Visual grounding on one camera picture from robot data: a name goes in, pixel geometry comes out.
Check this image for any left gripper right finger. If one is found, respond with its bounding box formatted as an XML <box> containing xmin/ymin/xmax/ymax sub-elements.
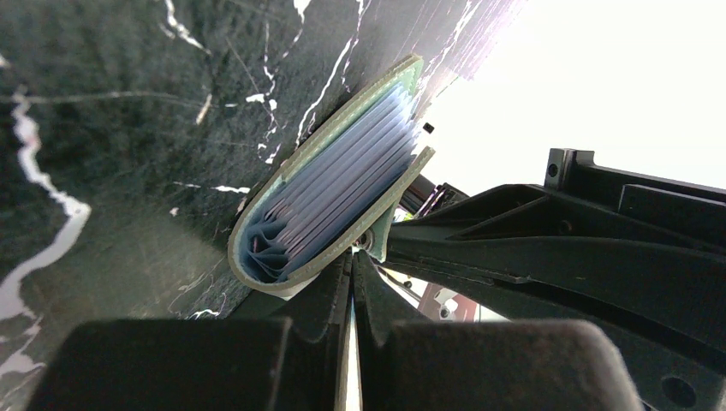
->
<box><xmin>351</xmin><ymin>252</ymin><xmax>641</xmax><ymax>410</ymax></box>

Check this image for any mint green card holder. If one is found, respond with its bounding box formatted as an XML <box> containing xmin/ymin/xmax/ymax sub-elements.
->
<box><xmin>228</xmin><ymin>54</ymin><xmax>434</xmax><ymax>300</ymax></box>

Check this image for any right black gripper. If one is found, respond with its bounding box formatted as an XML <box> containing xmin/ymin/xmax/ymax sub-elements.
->
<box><xmin>388</xmin><ymin>148</ymin><xmax>725</xmax><ymax>363</ymax></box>

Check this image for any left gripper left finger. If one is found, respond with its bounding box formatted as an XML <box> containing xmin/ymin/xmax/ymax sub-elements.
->
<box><xmin>28</xmin><ymin>253</ymin><xmax>352</xmax><ymax>410</ymax></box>

